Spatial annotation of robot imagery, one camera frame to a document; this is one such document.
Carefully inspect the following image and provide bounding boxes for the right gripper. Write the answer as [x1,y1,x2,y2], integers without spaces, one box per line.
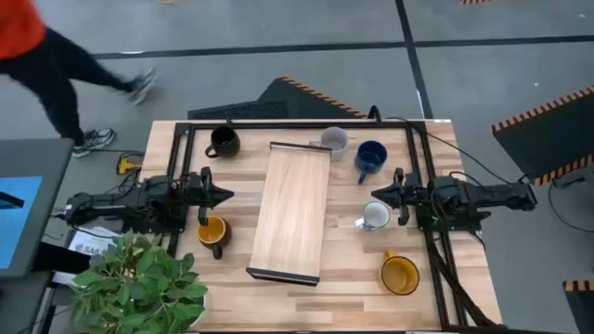
[370,167,419,227]

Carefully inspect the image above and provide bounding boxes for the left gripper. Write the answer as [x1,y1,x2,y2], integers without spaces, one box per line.
[187,166,236,228]

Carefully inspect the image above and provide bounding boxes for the white mug blue pattern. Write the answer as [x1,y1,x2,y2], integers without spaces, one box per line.
[355,199,392,232]

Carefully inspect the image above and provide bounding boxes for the dark blue coffee mug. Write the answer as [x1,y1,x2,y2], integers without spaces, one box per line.
[355,140,389,186]

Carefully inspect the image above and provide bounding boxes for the black coffee mug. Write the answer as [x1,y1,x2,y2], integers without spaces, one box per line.
[204,124,241,159]

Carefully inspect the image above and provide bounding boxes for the grey coffee mug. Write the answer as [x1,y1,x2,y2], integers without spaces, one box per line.
[309,125,350,162]

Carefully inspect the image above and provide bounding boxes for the amber glass mug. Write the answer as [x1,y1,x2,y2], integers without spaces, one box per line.
[381,250,421,297]

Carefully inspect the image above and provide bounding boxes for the black mug yellow inside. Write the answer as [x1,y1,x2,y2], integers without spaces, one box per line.
[197,215,233,261]

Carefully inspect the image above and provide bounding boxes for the wooden tray black ends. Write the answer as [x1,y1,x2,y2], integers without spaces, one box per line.
[245,141,333,287]

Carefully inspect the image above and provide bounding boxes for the potted green plant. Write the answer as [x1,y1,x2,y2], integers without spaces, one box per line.
[68,229,210,334]

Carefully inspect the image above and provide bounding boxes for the printed white papers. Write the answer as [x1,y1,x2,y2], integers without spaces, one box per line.
[51,225,124,287]

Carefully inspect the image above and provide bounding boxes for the grey desk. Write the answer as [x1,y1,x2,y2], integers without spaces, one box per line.
[0,137,75,279]

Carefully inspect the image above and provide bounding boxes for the black box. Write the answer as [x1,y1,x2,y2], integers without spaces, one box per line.
[32,240,92,275]

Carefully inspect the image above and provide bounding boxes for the grey power adapter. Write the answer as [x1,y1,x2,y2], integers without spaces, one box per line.
[553,173,588,189]

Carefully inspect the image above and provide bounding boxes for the grey side table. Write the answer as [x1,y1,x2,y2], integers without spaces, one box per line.
[0,271,52,334]

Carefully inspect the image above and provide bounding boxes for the person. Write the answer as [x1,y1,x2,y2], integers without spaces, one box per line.
[0,0,157,159]

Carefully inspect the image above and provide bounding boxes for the black aluminium frame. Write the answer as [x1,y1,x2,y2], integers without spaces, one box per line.
[164,119,505,334]

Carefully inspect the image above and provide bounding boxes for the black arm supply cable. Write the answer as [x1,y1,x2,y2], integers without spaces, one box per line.
[384,115,535,186]

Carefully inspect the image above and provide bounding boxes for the yellow extension cable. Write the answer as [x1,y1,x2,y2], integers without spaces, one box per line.
[116,156,143,176]

